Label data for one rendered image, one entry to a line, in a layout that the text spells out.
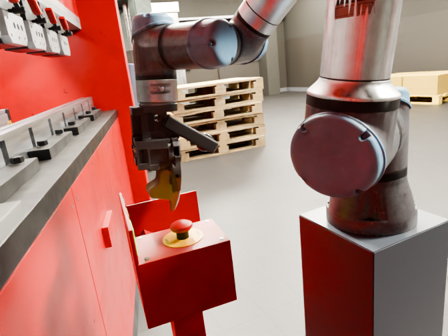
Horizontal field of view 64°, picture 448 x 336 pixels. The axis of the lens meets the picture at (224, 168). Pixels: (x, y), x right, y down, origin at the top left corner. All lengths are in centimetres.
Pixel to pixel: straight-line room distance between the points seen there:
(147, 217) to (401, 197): 48
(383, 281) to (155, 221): 45
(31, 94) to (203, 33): 188
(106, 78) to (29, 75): 42
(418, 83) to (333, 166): 696
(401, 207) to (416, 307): 18
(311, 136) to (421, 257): 32
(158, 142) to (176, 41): 18
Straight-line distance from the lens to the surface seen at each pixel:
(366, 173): 46
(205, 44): 57
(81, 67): 232
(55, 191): 79
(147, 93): 66
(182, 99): 420
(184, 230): 62
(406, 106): 62
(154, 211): 78
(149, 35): 65
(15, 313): 57
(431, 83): 729
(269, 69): 1137
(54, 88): 235
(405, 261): 66
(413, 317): 74
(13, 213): 24
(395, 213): 64
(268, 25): 68
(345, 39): 46
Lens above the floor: 107
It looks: 16 degrees down
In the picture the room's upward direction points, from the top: 6 degrees counter-clockwise
